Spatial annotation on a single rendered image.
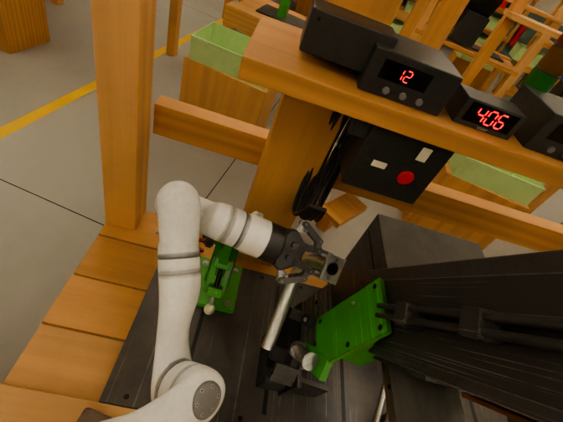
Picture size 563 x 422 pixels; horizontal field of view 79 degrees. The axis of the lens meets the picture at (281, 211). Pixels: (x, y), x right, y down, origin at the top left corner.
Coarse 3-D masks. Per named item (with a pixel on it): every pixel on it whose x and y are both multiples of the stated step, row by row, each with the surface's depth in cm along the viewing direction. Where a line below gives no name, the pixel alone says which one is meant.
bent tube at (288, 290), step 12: (312, 264) 73; (324, 264) 68; (336, 264) 69; (324, 276) 67; (336, 276) 68; (288, 288) 80; (288, 300) 79; (276, 312) 79; (276, 324) 78; (276, 336) 78
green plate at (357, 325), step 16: (368, 288) 69; (384, 288) 66; (368, 304) 67; (320, 320) 79; (336, 320) 74; (352, 320) 69; (368, 320) 65; (384, 320) 61; (320, 336) 76; (336, 336) 71; (352, 336) 67; (368, 336) 63; (384, 336) 61; (320, 352) 73; (336, 352) 69; (352, 352) 66; (368, 352) 68
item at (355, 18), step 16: (320, 0) 58; (320, 16) 54; (336, 16) 54; (352, 16) 57; (304, 32) 57; (320, 32) 56; (336, 32) 56; (352, 32) 56; (368, 32) 55; (384, 32) 56; (304, 48) 58; (320, 48) 58; (336, 48) 57; (352, 48) 57; (368, 48) 57; (352, 64) 59
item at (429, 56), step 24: (384, 48) 55; (408, 48) 60; (432, 48) 65; (360, 72) 60; (384, 72) 58; (408, 72) 57; (432, 72) 57; (456, 72) 58; (384, 96) 60; (408, 96) 60; (432, 96) 60; (528, 96) 67; (552, 96) 68; (528, 120) 65; (552, 120) 61; (528, 144) 64; (552, 144) 64
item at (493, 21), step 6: (414, 0) 789; (504, 0) 752; (534, 0) 737; (504, 6) 758; (498, 12) 760; (528, 12) 750; (402, 18) 817; (492, 18) 777; (498, 18) 806; (492, 24) 783; (516, 24) 770; (486, 30) 787; (492, 30) 789; (480, 36) 837; (510, 36) 784; (480, 42) 811; (504, 42) 794; (498, 48) 808
